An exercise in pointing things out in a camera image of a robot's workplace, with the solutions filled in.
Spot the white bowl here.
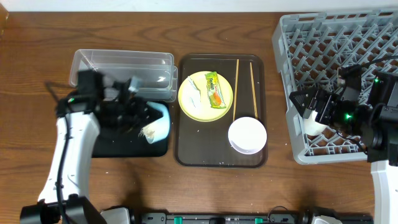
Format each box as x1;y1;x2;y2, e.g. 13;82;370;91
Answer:
228;117;267;155

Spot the grey dishwasher rack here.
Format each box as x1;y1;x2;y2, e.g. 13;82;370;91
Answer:
272;9;397;165

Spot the right wooden chopstick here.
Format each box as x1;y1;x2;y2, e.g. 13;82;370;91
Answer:
249;62;258;119

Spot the wooden chopstick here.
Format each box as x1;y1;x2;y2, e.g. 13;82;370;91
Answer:
233;59;239;121
249;62;258;119

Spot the green snack wrapper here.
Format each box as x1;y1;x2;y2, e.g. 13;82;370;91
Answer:
205;72;226;109

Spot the left wooden chopstick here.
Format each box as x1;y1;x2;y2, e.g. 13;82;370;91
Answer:
233;59;239;121

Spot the black waste tray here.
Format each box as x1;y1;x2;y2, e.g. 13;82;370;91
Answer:
90;100;170;159

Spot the light blue bowl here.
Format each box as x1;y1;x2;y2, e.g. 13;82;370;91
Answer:
141;101;171;144

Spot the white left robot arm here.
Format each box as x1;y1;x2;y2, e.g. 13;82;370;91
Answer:
19;70;170;223

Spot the yellow plate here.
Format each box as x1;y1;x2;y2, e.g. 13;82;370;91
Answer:
178;71;233;122

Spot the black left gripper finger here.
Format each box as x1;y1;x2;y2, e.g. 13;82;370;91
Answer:
141;101;163;117
150;117;164;139

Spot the rice food waste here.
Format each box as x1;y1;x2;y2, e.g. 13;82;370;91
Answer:
138;122;156;141

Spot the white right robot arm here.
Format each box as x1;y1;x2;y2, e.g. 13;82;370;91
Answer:
289;56;397;223

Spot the clear plastic container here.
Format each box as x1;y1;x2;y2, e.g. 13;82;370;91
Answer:
69;49;178;103

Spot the dark brown serving tray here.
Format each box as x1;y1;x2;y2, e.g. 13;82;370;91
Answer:
174;54;267;168

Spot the white plastic cup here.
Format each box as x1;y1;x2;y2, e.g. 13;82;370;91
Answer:
303;111;327;136

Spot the white tissue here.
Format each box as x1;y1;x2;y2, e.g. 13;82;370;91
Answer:
187;76;201;109

